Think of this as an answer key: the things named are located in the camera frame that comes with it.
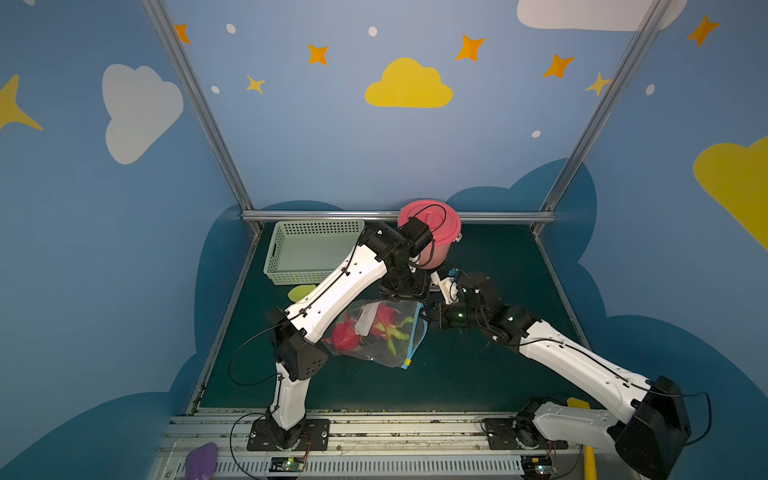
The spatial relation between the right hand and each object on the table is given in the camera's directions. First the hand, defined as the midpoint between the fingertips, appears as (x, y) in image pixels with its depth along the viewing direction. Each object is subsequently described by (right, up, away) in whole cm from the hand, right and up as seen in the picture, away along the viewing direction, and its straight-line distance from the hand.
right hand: (422, 309), depth 76 cm
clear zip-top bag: (-13, -10, -1) cm, 16 cm away
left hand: (0, +3, -4) cm, 5 cm away
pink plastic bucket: (+10, +13, +32) cm, 36 cm away
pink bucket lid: (+9, +26, +22) cm, 35 cm away
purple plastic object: (-54, -36, -6) cm, 65 cm away
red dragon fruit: (-9, -6, +8) cm, 13 cm away
